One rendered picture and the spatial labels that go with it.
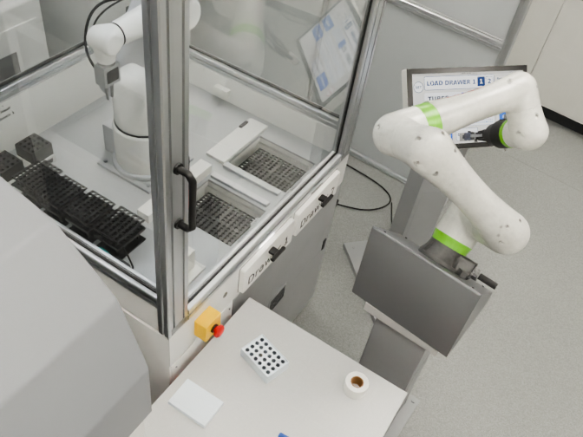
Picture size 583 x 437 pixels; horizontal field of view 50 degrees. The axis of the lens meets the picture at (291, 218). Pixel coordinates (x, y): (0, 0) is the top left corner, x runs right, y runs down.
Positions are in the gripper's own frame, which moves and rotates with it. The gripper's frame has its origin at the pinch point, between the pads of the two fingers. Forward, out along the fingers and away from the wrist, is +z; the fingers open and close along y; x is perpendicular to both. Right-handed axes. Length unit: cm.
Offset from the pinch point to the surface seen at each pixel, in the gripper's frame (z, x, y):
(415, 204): 53, 28, -6
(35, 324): -109, 26, 131
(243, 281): -10, 43, 84
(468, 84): 17.6, -20.4, -11.8
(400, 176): 140, 19, -41
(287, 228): 0, 28, 67
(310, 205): 7, 22, 57
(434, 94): 17.7, -16.5, 2.9
